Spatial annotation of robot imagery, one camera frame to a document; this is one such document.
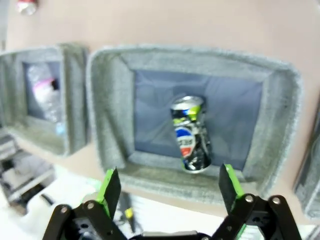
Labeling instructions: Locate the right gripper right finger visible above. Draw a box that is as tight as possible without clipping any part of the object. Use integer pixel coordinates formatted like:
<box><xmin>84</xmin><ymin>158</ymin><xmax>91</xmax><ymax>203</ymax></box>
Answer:
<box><xmin>212</xmin><ymin>163</ymin><xmax>303</xmax><ymax>240</ymax></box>

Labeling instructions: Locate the black tool with yellow end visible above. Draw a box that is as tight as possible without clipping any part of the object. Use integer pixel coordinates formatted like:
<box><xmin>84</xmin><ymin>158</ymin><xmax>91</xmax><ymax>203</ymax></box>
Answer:
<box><xmin>123</xmin><ymin>193</ymin><xmax>137</xmax><ymax>232</ymax></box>

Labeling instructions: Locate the clear plastic water bottle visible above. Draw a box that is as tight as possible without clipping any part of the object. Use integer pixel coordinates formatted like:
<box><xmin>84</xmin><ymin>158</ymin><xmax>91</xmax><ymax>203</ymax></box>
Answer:
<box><xmin>26</xmin><ymin>63</ymin><xmax>66</xmax><ymax>136</ymax></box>

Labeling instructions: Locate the crushed black Pepsi can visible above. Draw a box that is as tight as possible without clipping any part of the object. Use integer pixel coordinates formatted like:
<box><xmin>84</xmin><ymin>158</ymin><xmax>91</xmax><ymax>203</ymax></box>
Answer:
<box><xmin>169</xmin><ymin>95</ymin><xmax>213</xmax><ymax>175</ymax></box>

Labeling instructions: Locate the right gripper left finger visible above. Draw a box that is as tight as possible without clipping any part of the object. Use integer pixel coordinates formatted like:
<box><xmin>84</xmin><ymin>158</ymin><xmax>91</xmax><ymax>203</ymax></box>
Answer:
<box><xmin>42</xmin><ymin>166</ymin><xmax>126</xmax><ymax>240</ymax></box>

